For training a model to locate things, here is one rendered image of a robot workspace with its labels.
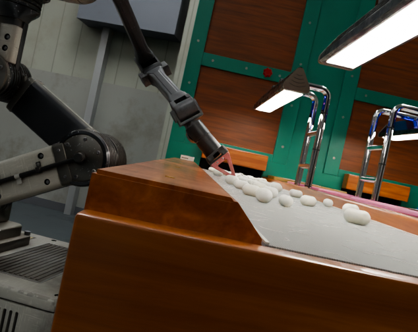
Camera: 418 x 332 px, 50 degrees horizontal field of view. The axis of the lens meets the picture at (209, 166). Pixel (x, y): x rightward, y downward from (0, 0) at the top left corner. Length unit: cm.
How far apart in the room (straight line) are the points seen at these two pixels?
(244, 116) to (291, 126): 22
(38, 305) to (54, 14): 417
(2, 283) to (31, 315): 8
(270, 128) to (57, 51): 305
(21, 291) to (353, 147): 170
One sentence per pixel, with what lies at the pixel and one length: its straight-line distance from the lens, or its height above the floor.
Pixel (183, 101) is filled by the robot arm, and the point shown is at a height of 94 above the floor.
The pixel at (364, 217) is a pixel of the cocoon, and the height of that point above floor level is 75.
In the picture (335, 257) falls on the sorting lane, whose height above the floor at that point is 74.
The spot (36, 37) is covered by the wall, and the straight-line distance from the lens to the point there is 493.
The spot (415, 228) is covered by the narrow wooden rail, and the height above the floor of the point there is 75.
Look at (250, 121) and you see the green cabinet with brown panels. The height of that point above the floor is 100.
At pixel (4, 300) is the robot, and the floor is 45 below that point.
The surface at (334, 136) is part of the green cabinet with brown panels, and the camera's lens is 222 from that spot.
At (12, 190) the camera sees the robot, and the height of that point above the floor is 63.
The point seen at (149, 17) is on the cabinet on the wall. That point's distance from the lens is 426.
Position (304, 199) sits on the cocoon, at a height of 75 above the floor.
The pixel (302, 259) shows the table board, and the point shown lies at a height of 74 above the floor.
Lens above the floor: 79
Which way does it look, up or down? 1 degrees down
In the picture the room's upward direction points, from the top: 12 degrees clockwise
